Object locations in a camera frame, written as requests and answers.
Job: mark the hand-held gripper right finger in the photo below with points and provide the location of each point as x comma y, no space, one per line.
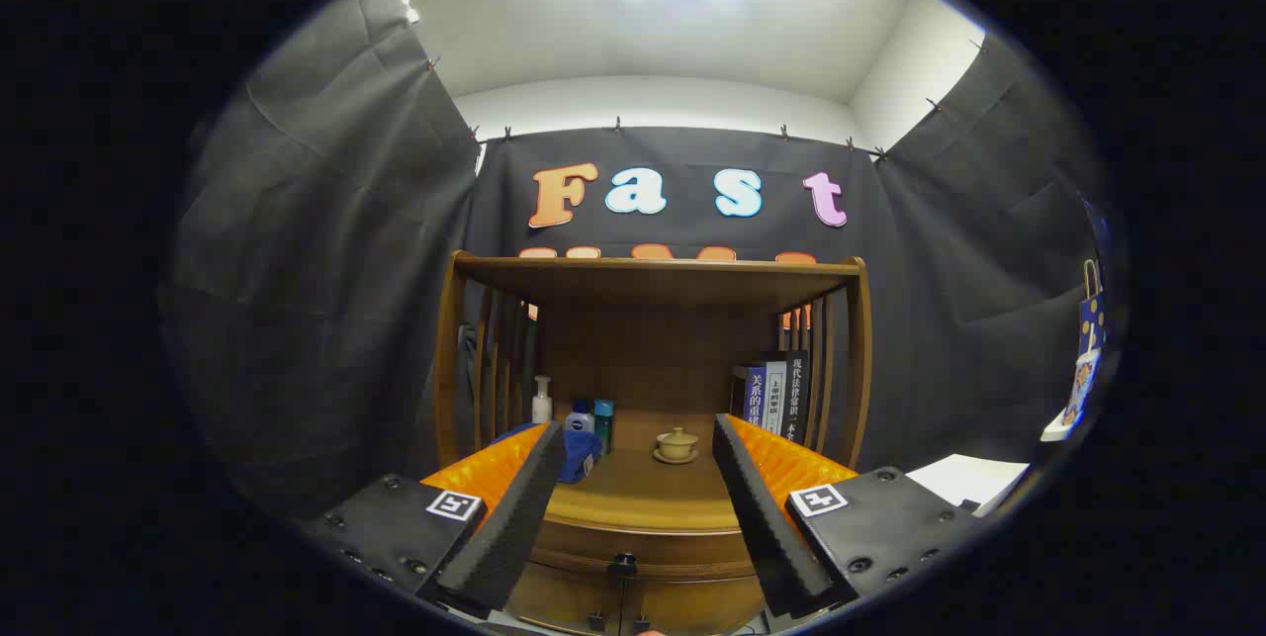
762,527

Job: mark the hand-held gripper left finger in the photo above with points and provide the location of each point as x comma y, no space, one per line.
499,542

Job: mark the wooden drawer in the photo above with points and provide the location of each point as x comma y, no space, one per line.
658,542

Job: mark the wooden countertop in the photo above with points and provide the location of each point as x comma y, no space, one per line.
643,490

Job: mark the wooden cabinet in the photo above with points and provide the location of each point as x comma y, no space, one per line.
653,339

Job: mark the beige lidded teacup with saucer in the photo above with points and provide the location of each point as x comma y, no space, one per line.
678,446

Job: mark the blue towel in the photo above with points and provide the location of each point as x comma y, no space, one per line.
584,453

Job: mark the book with blue spine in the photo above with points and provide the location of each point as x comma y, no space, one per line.
756,399

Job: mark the white pump bottle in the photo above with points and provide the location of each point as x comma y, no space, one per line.
542,407

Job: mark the white bottle with blue cap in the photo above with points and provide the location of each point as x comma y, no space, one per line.
580,418

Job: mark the teal blue bottle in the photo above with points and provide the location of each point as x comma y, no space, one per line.
604,423

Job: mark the white box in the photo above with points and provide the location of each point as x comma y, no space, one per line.
964,480

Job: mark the patterned paper bag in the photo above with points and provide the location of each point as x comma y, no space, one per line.
1081,389

